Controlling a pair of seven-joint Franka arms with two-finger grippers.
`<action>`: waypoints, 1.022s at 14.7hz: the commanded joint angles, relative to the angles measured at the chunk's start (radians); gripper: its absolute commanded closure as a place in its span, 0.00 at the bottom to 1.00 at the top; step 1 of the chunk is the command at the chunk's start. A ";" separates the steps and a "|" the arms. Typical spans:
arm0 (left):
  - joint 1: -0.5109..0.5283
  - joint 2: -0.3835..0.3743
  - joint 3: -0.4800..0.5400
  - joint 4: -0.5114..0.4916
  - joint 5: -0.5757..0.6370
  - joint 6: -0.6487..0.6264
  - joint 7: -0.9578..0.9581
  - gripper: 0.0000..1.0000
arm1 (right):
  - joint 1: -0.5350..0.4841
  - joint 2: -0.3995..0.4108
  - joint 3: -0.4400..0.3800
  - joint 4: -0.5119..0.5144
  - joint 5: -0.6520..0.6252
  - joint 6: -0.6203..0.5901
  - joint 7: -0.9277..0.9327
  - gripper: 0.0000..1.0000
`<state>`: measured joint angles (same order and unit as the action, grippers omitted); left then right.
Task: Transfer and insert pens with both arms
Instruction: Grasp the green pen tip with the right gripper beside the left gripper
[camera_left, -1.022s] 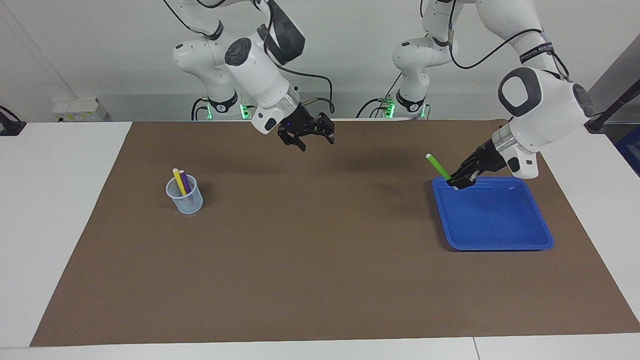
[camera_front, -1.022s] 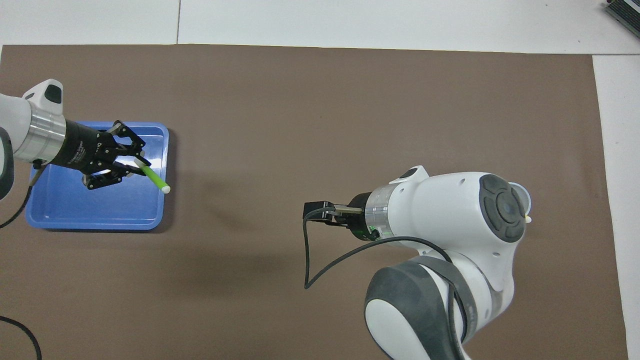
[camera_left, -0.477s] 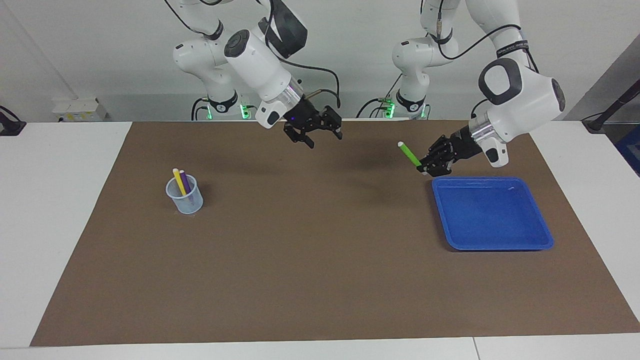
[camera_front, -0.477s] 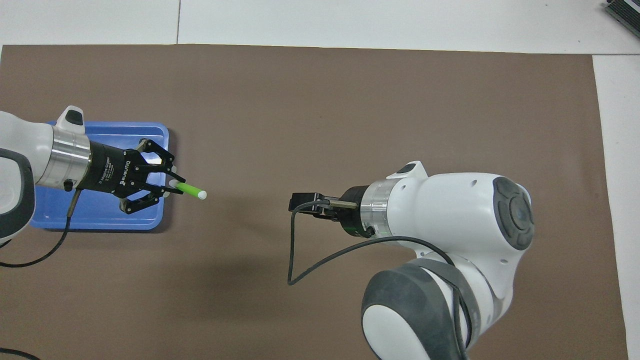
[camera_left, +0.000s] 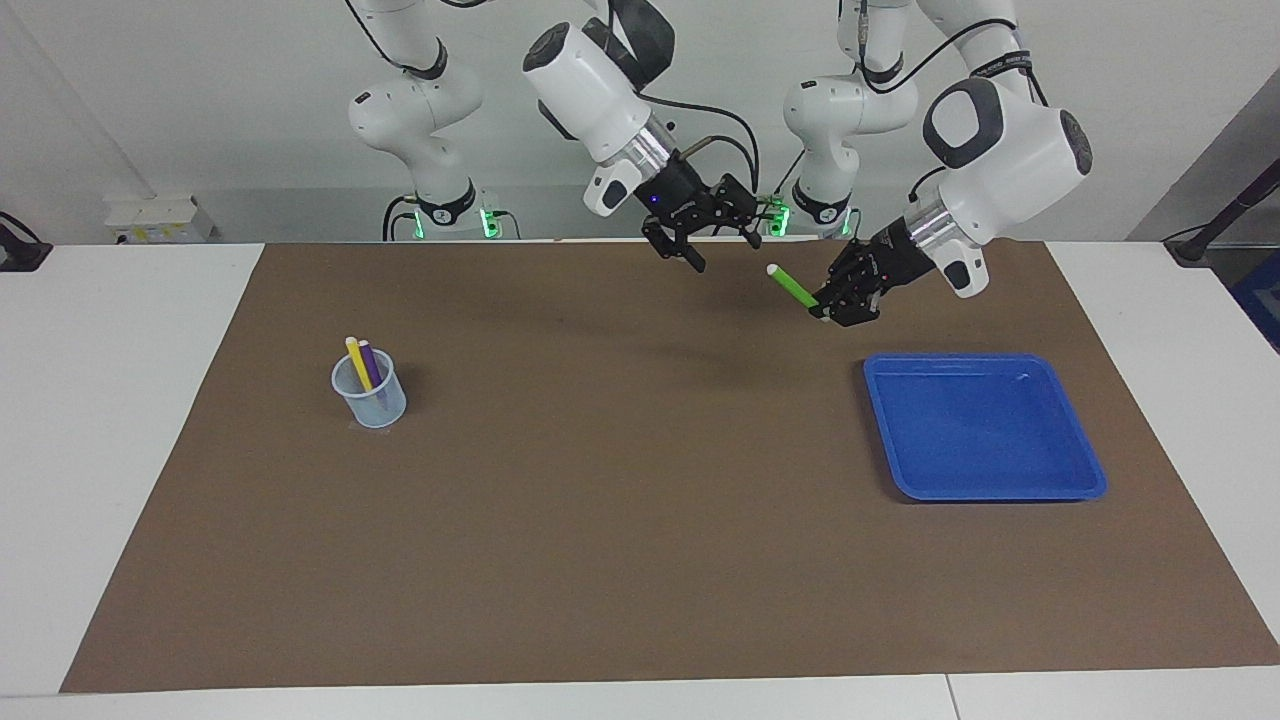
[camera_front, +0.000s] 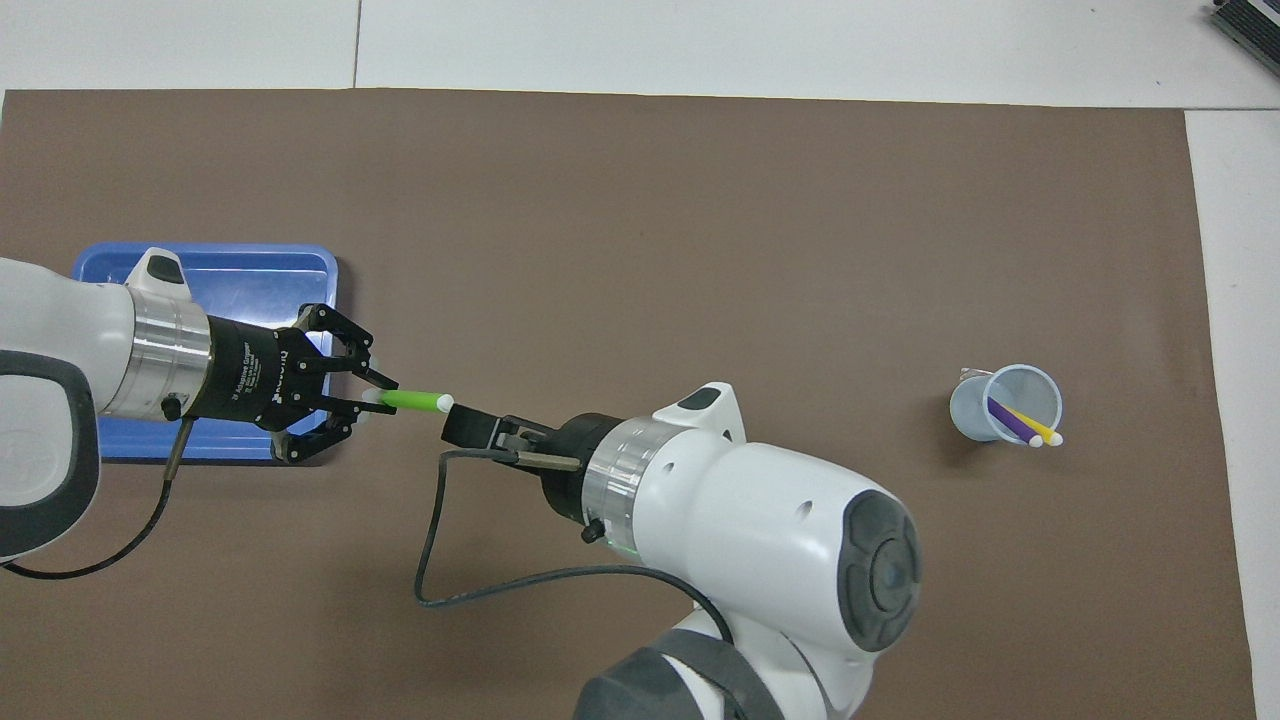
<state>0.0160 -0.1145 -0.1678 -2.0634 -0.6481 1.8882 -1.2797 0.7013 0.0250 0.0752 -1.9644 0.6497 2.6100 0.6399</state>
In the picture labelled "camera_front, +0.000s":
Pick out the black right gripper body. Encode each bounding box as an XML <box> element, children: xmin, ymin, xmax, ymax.
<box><xmin>540</xmin><ymin>412</ymin><xmax>627</xmax><ymax>524</ymax></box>

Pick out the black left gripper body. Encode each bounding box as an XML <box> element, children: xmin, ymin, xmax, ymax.
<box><xmin>190</xmin><ymin>316</ymin><xmax>308</xmax><ymax>433</ymax></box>

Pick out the green pen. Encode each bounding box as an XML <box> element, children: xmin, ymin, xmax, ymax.
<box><xmin>362</xmin><ymin>389</ymin><xmax>455</xmax><ymax>414</ymax></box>

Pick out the purple pen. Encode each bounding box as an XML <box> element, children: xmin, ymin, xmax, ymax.
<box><xmin>985</xmin><ymin>396</ymin><xmax>1044</xmax><ymax>449</ymax></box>

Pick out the yellow pen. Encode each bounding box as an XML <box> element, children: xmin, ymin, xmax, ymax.
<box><xmin>1000</xmin><ymin>403</ymin><xmax>1064</xmax><ymax>447</ymax></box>

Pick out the blue plastic tray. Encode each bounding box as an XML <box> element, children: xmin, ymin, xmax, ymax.
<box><xmin>72</xmin><ymin>243</ymin><xmax>339</xmax><ymax>462</ymax></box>

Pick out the brown table mat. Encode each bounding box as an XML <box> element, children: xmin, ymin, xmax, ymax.
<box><xmin>0</xmin><ymin>88</ymin><xmax>1259</xmax><ymax>720</ymax></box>

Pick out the translucent plastic cup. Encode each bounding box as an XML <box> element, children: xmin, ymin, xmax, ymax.
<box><xmin>949</xmin><ymin>364</ymin><xmax>1063</xmax><ymax>446</ymax></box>

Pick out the grey ribbed device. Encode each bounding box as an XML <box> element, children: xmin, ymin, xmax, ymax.
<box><xmin>1208</xmin><ymin>0</ymin><xmax>1280</xmax><ymax>76</ymax></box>

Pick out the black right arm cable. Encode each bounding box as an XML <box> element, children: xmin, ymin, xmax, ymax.
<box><xmin>414</xmin><ymin>448</ymin><xmax>736</xmax><ymax>646</ymax></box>

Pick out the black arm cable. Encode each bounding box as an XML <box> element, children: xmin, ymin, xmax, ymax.
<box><xmin>414</xmin><ymin>448</ymin><xmax>736</xmax><ymax>646</ymax></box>
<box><xmin>0</xmin><ymin>420</ymin><xmax>196</xmax><ymax>581</ymax></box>

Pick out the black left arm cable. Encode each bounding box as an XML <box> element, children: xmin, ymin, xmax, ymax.
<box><xmin>0</xmin><ymin>420</ymin><xmax>196</xmax><ymax>581</ymax></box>

